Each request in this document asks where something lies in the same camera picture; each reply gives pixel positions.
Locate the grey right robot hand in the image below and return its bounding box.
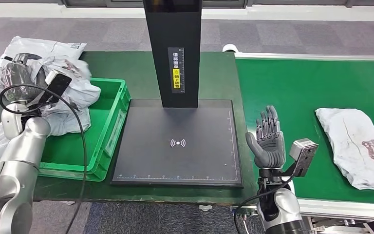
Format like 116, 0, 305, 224
245, 105, 286, 169

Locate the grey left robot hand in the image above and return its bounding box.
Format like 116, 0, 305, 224
0, 52, 49, 104

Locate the white parcel red black print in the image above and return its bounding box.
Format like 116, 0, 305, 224
0, 35, 88, 94

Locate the green conveyor belt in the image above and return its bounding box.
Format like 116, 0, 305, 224
235, 58, 374, 206

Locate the green plastic crate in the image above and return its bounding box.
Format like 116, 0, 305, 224
38, 77, 132, 182

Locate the black scanner column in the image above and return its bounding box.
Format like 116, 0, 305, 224
143, 0, 203, 109

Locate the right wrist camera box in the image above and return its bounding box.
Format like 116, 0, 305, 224
289, 138, 319, 177

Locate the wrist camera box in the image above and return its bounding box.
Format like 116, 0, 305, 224
40, 70, 73, 104
289, 138, 319, 177

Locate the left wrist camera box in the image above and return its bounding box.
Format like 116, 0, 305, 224
40, 70, 73, 104

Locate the aluminium conveyor frame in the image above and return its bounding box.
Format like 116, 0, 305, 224
233, 52, 374, 234

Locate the black scanner base plate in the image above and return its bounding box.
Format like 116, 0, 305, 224
110, 99, 243, 188

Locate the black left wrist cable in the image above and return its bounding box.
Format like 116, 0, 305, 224
0, 84, 88, 234

